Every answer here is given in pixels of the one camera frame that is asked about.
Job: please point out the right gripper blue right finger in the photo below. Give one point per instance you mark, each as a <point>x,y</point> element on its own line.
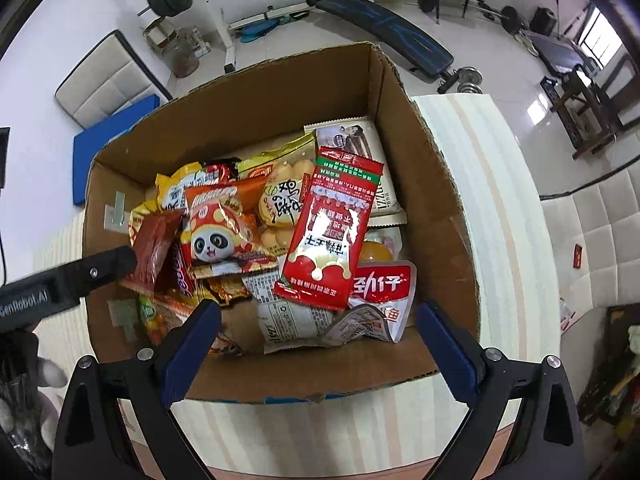
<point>545,441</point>

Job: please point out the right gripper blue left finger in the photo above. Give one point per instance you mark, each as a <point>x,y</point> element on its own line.
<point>92,441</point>

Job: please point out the green fruit candy bag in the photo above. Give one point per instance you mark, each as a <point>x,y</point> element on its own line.
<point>158,320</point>

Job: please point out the dark brown snack packet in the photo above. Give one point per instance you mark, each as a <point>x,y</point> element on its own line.
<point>151,246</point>

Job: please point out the white printed snack packet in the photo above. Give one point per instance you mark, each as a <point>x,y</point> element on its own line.
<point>286,325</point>

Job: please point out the orange panda melon seed bag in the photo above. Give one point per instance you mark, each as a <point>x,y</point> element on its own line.
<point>224,230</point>

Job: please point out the red white fish snack packet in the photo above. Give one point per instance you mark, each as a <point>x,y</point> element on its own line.
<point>378,306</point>

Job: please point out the long red milk candy packet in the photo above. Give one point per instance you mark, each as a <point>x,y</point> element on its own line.
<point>319,268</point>

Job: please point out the yellow egg biscuit bag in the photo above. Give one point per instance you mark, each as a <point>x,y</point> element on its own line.
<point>287,163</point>

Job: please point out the white brown stick snack packet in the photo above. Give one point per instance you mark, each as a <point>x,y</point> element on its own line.
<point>358,137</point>

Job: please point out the red yellow noodle snack bag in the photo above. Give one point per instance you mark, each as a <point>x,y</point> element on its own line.
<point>170,189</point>

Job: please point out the gloved left hand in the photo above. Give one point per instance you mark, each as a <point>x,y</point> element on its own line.
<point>28,421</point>

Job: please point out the small red box on chair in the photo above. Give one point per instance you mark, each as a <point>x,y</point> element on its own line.
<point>577,257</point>

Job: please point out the white quilted chair right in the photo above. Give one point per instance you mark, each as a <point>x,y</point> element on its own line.
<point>603,217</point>

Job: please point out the white chair with blue cushion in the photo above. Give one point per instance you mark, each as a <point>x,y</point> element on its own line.
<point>106,93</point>

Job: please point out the pink striped cat tablecloth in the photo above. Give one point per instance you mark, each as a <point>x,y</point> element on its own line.
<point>476,233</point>

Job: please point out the open cardboard milk box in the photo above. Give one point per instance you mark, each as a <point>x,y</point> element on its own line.
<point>354,72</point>

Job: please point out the dark wooden chair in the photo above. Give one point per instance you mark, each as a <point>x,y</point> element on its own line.
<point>605,107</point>

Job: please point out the dumbbell on floor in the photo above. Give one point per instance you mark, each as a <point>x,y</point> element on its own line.
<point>469,80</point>

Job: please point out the black sit-up bench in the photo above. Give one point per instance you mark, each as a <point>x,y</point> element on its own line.
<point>419,48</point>

